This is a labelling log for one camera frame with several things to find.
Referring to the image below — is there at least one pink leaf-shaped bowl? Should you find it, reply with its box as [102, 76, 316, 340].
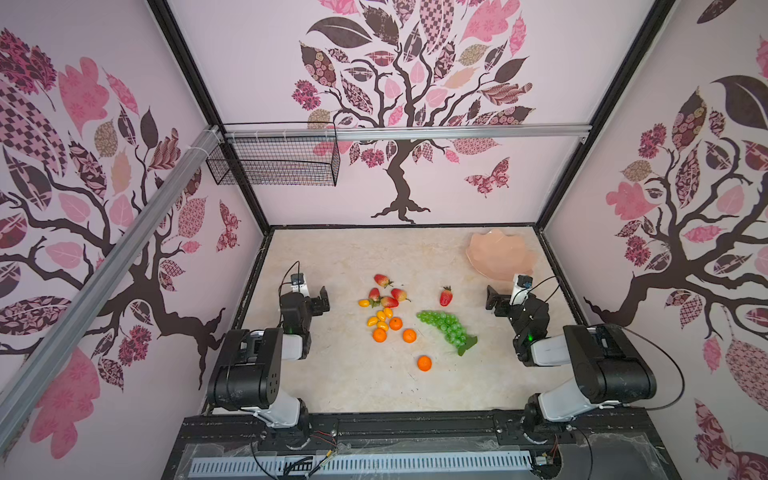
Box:
[466, 229, 537, 282]

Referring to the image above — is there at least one green grape bunch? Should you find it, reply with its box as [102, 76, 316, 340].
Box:
[417, 311, 478, 356]

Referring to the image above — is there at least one large orange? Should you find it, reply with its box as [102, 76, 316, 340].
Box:
[372, 328, 387, 343]

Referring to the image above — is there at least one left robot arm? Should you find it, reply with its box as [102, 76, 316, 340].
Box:
[206, 288, 330, 437]

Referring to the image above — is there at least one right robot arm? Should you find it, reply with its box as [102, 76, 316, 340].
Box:
[485, 286, 657, 443]

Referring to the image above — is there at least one lone red strawberry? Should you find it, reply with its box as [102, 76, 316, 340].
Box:
[439, 286, 453, 307]

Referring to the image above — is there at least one red strawberry with leaves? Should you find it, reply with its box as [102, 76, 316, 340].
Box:
[368, 288, 381, 307]

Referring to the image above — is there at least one top red strawberry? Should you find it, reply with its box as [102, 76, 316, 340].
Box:
[374, 274, 392, 288]

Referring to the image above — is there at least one pale red strawberry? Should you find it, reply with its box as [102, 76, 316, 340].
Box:
[381, 297, 399, 308]

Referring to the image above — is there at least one right cluster red strawberry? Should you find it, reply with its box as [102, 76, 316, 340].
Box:
[391, 288, 410, 302]

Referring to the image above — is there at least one lone orange front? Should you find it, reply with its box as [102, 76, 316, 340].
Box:
[417, 355, 433, 372]

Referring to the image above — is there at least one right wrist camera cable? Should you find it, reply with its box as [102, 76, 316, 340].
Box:
[509, 275, 562, 308]

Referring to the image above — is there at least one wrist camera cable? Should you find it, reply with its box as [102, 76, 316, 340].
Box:
[509, 275, 562, 308]
[278, 260, 301, 296]

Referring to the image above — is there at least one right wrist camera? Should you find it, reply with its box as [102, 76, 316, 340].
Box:
[510, 274, 533, 305]

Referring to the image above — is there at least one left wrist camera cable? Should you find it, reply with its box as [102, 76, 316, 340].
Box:
[278, 260, 301, 296]

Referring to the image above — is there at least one black wire basket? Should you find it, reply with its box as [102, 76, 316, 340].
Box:
[206, 120, 341, 187]

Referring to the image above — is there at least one white slotted cable duct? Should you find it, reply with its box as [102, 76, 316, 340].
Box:
[186, 451, 532, 479]

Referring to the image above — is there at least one back aluminium rail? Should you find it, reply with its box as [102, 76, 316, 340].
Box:
[225, 123, 592, 142]

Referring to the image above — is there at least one aluminium rail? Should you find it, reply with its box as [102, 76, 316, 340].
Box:
[225, 123, 592, 142]
[1, 125, 221, 448]

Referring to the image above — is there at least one black base frame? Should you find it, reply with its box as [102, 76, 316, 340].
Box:
[162, 408, 678, 479]

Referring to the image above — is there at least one left aluminium rail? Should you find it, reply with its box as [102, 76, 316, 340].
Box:
[1, 125, 221, 448]

